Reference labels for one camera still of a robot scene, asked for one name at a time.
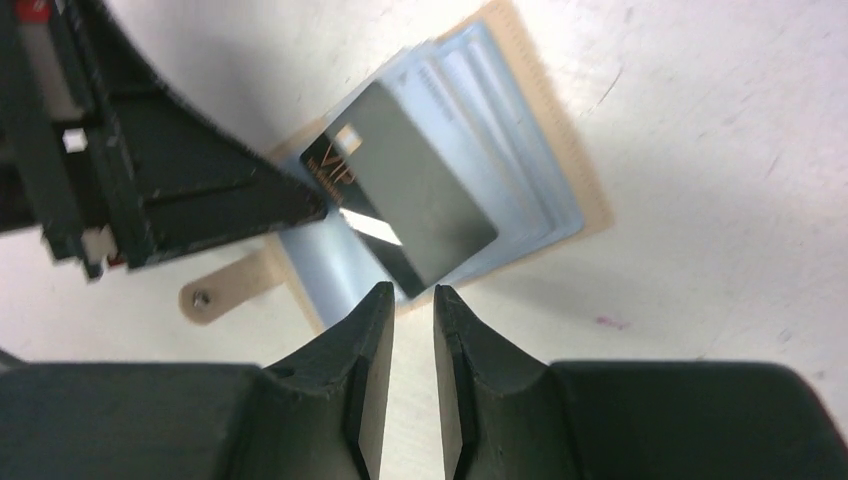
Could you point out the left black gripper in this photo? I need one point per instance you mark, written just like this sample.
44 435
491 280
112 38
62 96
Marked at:
110 162

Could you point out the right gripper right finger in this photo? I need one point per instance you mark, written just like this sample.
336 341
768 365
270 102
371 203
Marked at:
506 415

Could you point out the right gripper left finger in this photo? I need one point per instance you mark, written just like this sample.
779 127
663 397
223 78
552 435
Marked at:
318 413

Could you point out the dark grey credit card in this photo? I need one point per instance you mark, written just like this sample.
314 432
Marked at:
376 164

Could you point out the beige leather card holder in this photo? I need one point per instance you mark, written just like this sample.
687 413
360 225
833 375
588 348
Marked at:
480 96

